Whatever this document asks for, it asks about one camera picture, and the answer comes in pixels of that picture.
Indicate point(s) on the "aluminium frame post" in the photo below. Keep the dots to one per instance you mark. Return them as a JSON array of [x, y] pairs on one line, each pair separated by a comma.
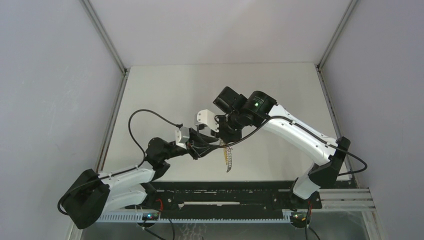
[[108, 77], [330, 81]]

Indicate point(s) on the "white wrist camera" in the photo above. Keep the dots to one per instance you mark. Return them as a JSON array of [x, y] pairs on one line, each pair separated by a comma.
[[182, 136], [207, 118]]

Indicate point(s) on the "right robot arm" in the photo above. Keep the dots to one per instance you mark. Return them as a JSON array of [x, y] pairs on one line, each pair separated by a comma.
[[327, 153]]

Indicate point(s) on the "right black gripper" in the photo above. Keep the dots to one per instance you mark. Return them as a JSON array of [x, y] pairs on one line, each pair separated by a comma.
[[221, 134]]

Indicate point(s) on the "left aluminium frame post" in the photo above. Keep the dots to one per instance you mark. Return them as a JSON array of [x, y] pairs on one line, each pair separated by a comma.
[[108, 77]]

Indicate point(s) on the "white cable duct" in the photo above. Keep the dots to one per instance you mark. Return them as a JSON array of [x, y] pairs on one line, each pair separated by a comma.
[[155, 217]]

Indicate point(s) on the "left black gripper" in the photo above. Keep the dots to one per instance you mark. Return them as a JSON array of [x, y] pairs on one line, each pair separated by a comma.
[[196, 137]]

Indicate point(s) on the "right aluminium frame post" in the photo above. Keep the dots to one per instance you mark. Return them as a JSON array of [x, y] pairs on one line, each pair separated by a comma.
[[330, 81]]

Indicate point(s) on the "metal keyring with small rings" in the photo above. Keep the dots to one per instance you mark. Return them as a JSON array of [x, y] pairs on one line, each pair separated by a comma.
[[228, 158]]

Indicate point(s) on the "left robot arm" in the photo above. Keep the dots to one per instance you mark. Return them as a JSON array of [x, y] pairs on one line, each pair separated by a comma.
[[93, 194]]

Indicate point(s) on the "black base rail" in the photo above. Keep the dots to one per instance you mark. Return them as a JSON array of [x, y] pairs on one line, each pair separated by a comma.
[[229, 198]]

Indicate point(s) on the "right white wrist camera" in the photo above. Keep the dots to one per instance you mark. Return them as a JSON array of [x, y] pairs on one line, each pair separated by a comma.
[[207, 118]]

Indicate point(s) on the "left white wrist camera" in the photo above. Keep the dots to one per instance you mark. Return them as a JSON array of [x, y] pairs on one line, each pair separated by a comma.
[[182, 136]]

